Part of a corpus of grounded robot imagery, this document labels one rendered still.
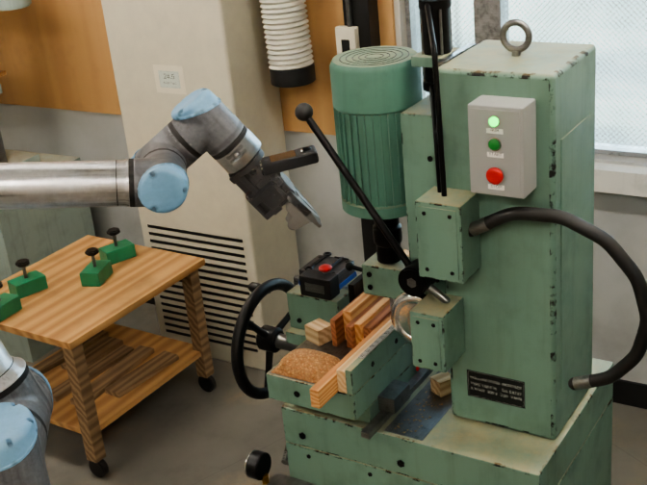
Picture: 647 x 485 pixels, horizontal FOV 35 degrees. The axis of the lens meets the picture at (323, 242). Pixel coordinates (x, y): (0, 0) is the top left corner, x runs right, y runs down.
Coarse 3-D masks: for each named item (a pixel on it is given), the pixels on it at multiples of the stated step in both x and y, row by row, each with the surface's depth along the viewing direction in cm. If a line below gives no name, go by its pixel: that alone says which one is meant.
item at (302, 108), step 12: (300, 108) 194; (300, 120) 196; (312, 120) 195; (324, 144) 195; (336, 156) 195; (348, 180) 195; (360, 192) 195; (372, 216) 196; (384, 228) 195; (396, 240) 196; (396, 252) 196; (408, 264) 196; (408, 276) 194; (420, 276) 193; (408, 288) 195; (420, 288) 194; (432, 288) 195; (444, 300) 194
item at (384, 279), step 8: (376, 256) 219; (368, 264) 216; (376, 264) 215; (384, 264) 215; (392, 264) 215; (400, 264) 214; (368, 272) 215; (376, 272) 215; (384, 272) 214; (392, 272) 213; (368, 280) 217; (376, 280) 216; (384, 280) 214; (392, 280) 213; (368, 288) 217; (376, 288) 216; (384, 288) 215; (392, 288) 214; (384, 296) 216; (392, 296) 215
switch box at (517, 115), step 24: (480, 96) 176; (504, 96) 175; (480, 120) 173; (504, 120) 170; (528, 120) 171; (480, 144) 174; (504, 144) 172; (528, 144) 172; (480, 168) 176; (504, 168) 174; (528, 168) 174; (480, 192) 178; (504, 192) 176; (528, 192) 175
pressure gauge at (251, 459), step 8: (248, 456) 223; (256, 456) 222; (264, 456) 223; (248, 464) 222; (256, 464) 221; (264, 464) 223; (248, 472) 222; (256, 472) 221; (264, 472) 224; (264, 480) 224
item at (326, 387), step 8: (384, 320) 220; (376, 328) 217; (368, 336) 214; (360, 344) 212; (352, 352) 209; (344, 360) 206; (336, 368) 204; (328, 376) 201; (336, 376) 202; (320, 384) 199; (328, 384) 200; (336, 384) 202; (312, 392) 197; (320, 392) 197; (328, 392) 200; (336, 392) 203; (312, 400) 198; (320, 400) 198; (320, 408) 198
